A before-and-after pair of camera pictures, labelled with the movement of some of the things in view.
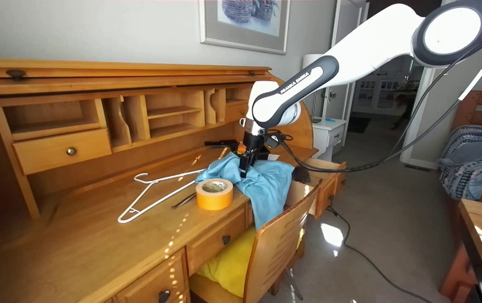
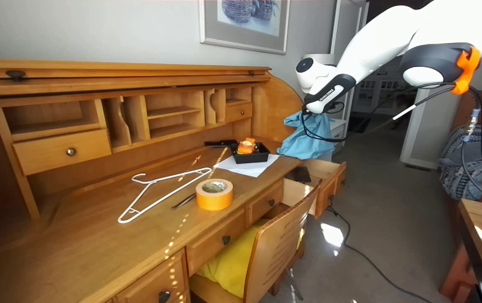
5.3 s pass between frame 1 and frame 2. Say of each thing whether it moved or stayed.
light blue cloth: moved
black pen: stayed
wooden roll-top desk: stayed
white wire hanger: stayed
